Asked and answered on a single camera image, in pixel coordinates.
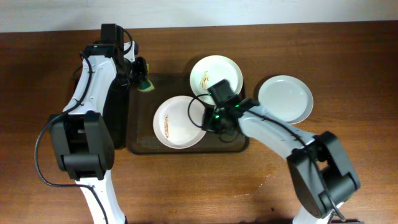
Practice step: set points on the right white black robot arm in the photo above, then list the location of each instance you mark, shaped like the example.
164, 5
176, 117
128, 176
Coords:
321, 171

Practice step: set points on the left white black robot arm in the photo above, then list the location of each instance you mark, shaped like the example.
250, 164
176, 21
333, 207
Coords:
91, 171

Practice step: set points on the light grey plate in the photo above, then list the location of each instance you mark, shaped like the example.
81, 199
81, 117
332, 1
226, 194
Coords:
287, 98

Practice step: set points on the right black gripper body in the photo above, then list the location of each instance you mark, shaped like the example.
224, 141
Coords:
210, 123

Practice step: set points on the small black tray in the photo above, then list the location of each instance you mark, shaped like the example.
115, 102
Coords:
99, 123

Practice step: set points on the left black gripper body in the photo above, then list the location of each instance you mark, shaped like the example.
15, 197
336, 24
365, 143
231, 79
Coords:
140, 72

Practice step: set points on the green yellow sponge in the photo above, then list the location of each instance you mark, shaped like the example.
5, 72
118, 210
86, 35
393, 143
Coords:
145, 84

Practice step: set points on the white plate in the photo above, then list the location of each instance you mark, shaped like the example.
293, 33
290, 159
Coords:
177, 122
212, 69

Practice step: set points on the large brown tray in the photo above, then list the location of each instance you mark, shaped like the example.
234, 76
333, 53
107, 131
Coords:
140, 137

